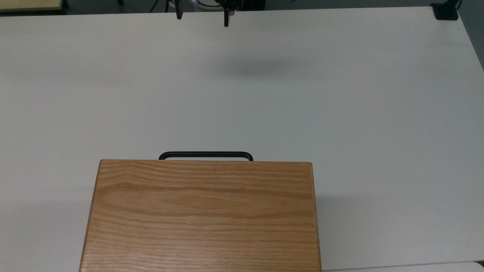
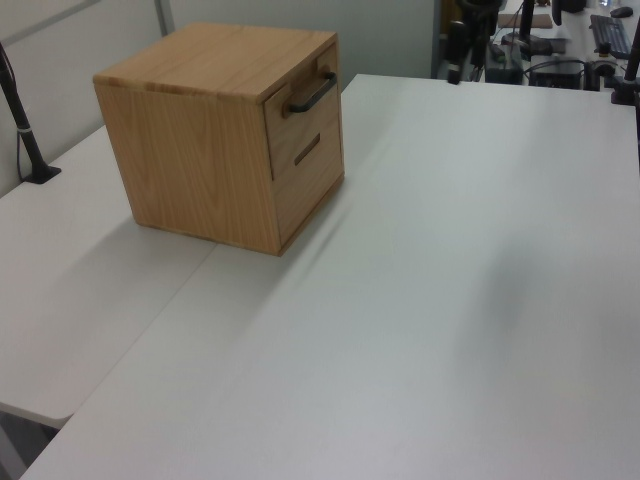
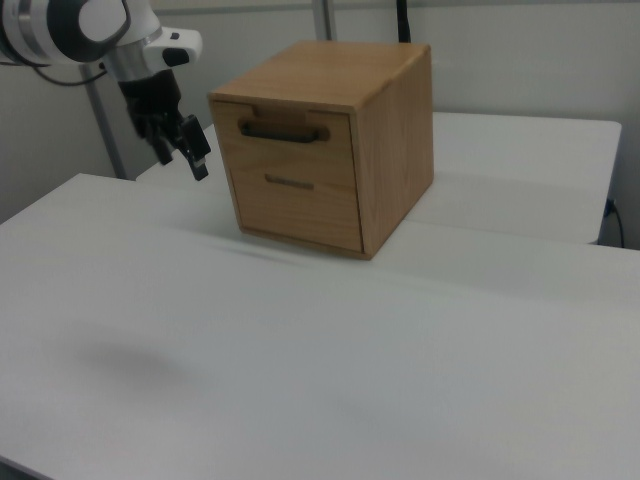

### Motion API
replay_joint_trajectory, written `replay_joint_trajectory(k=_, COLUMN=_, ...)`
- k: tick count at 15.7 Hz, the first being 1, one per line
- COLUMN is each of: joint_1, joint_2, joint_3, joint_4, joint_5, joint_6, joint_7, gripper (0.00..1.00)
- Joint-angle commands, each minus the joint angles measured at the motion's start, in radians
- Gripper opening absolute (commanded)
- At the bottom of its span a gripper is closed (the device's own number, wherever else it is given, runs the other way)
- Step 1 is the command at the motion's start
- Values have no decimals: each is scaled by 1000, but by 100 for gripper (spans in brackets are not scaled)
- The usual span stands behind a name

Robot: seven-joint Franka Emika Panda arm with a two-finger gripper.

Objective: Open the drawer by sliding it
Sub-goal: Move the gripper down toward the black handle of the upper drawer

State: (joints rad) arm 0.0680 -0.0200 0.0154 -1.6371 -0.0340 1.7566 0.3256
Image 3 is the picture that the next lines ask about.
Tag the wooden two-drawer cabinet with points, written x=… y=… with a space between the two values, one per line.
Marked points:
x=395 y=150

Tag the grey wall frame post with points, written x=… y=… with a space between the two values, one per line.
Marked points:
x=323 y=20

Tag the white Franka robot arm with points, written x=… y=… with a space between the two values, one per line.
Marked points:
x=45 y=30

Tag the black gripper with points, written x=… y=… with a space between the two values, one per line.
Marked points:
x=150 y=97

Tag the wooden drawer with slot grip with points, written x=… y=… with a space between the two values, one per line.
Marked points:
x=300 y=215

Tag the grey metal frame post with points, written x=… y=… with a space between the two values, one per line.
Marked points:
x=107 y=130

